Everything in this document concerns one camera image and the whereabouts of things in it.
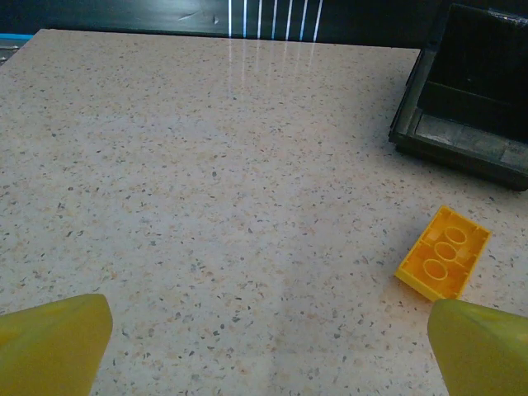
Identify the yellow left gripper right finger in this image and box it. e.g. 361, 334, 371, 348
427, 299, 528, 396

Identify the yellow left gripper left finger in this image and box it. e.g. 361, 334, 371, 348
0, 293, 114, 396

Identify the yellow two-by-four lego brick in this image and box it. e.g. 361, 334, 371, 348
394, 205, 493, 302

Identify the black plastic bin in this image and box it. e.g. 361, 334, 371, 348
388, 2, 528, 191

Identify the blue circuit print backdrop panel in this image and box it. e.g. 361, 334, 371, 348
0, 0, 450, 50

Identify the aluminium side rail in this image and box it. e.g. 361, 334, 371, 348
0, 39, 32, 69

